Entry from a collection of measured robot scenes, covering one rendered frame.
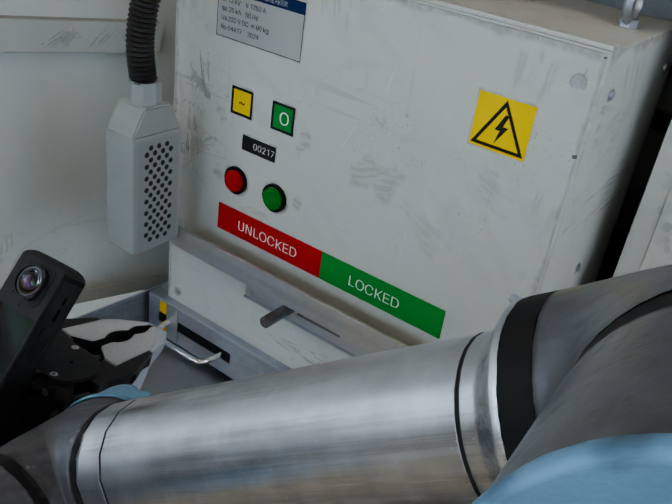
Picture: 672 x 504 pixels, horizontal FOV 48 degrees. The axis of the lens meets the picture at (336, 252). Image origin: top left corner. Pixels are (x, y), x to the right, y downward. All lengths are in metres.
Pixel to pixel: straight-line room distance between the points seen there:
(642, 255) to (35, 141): 0.74
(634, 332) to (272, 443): 0.19
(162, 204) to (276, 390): 0.58
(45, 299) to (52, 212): 0.56
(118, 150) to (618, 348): 0.73
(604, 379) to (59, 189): 0.98
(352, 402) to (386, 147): 0.47
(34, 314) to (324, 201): 0.38
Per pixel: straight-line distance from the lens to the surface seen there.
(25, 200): 1.09
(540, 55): 0.67
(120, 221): 0.91
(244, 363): 1.00
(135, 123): 0.85
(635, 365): 0.18
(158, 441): 0.40
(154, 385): 1.03
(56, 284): 0.55
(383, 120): 0.76
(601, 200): 0.81
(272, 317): 0.87
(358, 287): 0.83
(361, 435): 0.31
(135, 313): 1.10
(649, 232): 0.82
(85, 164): 1.10
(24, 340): 0.56
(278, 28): 0.82
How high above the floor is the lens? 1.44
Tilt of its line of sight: 26 degrees down
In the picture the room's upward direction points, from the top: 11 degrees clockwise
